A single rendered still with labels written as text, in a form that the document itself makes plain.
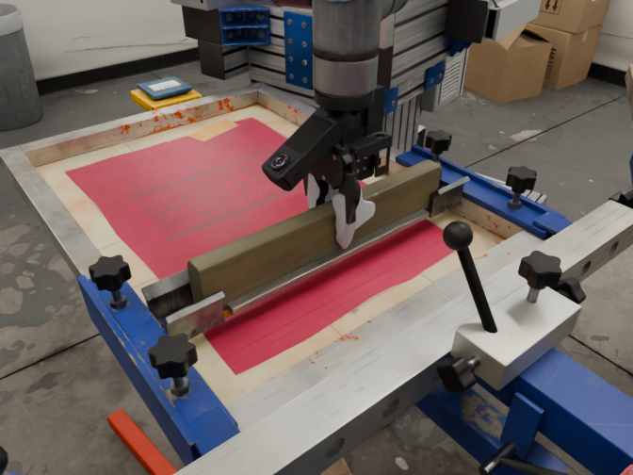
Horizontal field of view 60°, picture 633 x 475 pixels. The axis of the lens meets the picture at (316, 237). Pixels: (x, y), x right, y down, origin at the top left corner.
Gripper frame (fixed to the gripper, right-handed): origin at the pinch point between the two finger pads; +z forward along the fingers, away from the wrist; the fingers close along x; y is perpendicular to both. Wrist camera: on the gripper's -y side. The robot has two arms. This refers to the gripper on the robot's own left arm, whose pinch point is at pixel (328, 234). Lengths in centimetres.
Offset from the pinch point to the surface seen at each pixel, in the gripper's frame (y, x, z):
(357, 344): -8.9, -16.2, 2.4
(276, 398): -20.3, -16.7, 2.4
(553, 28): 336, 163, 61
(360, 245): 3.4, -2.9, 1.8
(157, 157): -4.6, 46.5, 5.8
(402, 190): 12.2, -1.8, -3.2
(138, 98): 6, 79, 6
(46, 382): -35, 102, 101
